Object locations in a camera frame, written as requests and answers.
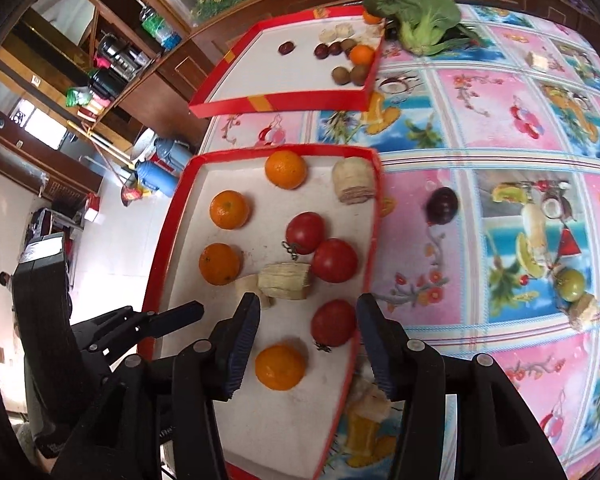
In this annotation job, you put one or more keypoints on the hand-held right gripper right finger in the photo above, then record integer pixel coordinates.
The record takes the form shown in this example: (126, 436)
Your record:
(375, 350)

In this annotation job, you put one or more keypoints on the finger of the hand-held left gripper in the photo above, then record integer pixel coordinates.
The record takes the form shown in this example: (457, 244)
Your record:
(115, 316)
(180, 312)

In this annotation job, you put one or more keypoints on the red tomato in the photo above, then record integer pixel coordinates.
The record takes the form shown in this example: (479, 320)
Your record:
(333, 322)
(305, 232)
(335, 260)

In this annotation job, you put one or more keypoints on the steel kettle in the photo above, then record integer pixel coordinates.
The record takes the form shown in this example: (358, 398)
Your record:
(117, 55)

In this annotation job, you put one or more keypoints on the orange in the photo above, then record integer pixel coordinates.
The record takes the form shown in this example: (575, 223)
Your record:
(220, 263)
(280, 367)
(229, 209)
(286, 169)
(362, 55)
(372, 16)

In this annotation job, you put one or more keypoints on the green round fruit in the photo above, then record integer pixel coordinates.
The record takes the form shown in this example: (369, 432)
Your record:
(570, 284)

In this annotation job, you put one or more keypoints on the black thermos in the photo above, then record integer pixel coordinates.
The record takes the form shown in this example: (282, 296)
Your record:
(102, 82)

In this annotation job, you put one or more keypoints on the green bok choy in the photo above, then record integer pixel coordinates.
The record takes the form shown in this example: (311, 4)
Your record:
(420, 15)

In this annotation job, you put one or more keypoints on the blue thermos jug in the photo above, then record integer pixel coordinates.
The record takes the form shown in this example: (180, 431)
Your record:
(155, 177)

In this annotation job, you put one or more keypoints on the red tray without tape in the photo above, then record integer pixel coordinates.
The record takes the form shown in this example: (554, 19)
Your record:
(280, 430)

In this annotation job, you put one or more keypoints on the plastic water bottle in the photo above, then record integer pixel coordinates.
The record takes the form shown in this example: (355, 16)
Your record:
(157, 25)

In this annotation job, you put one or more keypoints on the grey-blue thermos jug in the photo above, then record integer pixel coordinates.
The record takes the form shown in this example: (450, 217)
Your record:
(172, 152)

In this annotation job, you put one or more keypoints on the red tray with orange tape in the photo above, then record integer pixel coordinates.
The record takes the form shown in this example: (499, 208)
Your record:
(260, 70)

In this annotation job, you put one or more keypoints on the dark red date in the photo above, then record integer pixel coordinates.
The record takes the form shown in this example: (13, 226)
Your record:
(335, 48)
(286, 48)
(321, 51)

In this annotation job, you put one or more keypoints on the brown wooden cabinet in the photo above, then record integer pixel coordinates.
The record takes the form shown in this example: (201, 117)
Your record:
(180, 90)

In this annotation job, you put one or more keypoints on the small white food piece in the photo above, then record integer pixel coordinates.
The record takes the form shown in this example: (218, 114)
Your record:
(537, 60)

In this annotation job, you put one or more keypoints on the brown kiwi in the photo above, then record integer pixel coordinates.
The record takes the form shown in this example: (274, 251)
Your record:
(341, 76)
(360, 74)
(348, 44)

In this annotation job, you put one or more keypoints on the fruit-print tablecloth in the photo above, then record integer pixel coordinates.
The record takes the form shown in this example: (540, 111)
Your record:
(505, 110)

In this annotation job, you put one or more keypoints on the corn husk piece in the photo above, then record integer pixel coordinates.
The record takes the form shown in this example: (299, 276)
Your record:
(250, 286)

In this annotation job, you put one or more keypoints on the green packet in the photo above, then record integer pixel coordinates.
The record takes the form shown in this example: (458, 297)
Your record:
(75, 96)

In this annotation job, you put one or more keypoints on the dark purple plum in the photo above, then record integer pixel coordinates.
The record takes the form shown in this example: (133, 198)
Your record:
(441, 205)

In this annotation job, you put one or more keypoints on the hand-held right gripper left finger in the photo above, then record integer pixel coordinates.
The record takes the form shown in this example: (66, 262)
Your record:
(240, 345)

